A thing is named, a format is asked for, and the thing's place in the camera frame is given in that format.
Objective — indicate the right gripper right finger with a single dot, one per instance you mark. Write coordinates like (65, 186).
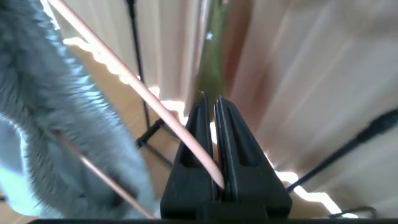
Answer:
(252, 180)

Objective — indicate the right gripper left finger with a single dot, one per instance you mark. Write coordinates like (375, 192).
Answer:
(186, 186)

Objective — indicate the pink clothes hanger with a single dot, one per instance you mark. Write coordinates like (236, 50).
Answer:
(140, 87)

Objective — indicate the green long-sleeved shirt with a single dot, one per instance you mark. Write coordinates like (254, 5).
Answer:
(211, 62)

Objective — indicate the pale grey garment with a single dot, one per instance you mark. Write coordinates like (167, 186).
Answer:
(46, 93)

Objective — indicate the black clothes rack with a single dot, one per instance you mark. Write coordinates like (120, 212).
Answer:
(357, 138)

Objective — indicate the beige curtain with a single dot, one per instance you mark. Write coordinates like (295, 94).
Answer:
(311, 77)

